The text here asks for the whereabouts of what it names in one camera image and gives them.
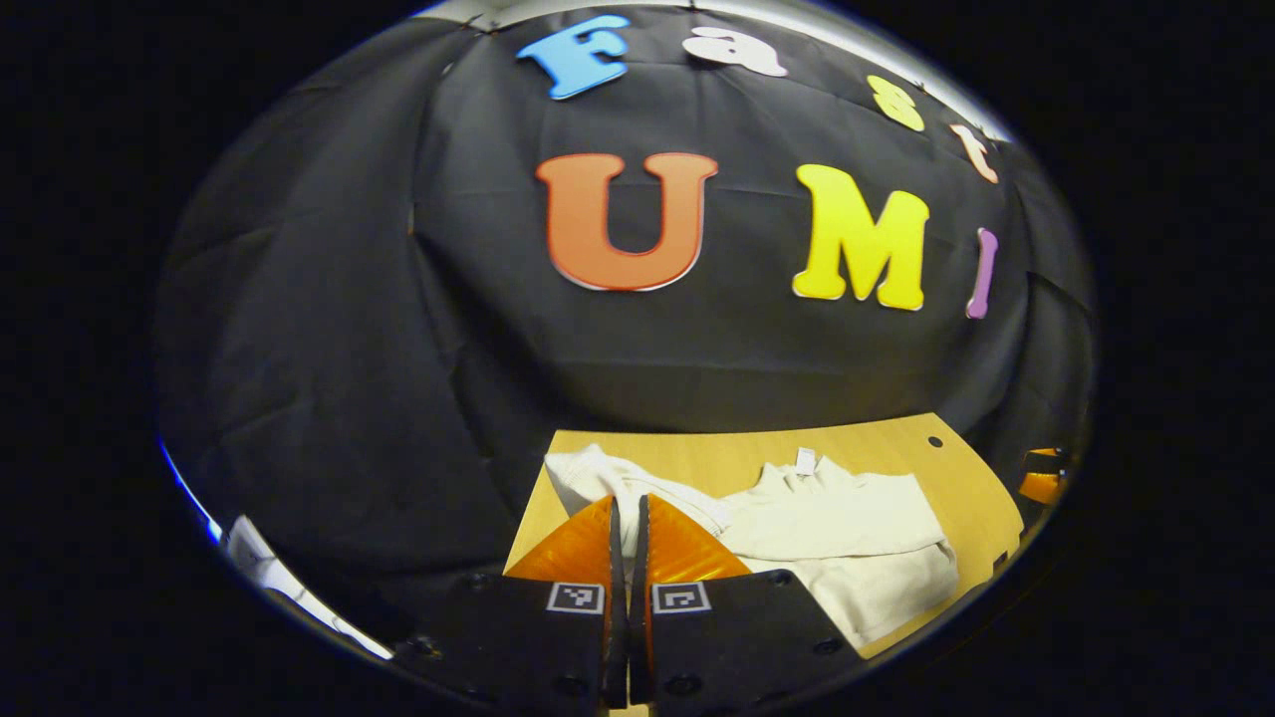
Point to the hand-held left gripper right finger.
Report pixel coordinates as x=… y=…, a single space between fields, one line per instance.
x=737 y=637

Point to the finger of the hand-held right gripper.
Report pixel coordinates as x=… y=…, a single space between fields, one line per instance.
x=1041 y=486

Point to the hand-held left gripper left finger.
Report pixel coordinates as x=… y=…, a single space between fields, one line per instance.
x=538 y=637

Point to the white sweatshirt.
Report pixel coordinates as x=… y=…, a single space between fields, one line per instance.
x=847 y=528

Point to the white side desk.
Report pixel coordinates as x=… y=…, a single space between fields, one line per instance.
x=269 y=568

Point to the black backdrop cloth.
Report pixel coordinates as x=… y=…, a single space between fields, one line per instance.
x=448 y=349

